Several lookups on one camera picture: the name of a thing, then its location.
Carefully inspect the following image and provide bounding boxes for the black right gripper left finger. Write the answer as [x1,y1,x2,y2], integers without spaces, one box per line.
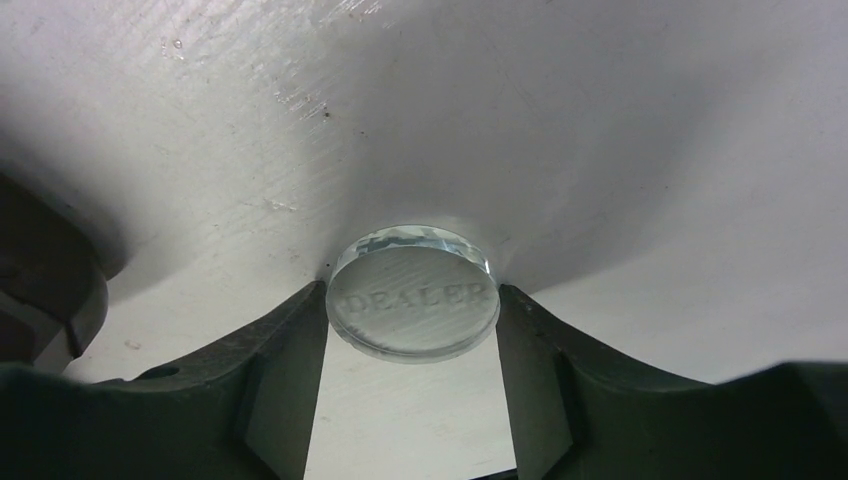
[1,281,329,479]

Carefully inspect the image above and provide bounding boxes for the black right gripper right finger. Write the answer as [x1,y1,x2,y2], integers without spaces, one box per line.
[496,285,847,479]

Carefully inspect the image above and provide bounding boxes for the clear round plastic disc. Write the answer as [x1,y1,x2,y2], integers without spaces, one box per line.
[325,224,501,363]

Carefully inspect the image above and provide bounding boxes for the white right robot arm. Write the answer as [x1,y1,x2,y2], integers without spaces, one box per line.
[1,177,847,479]

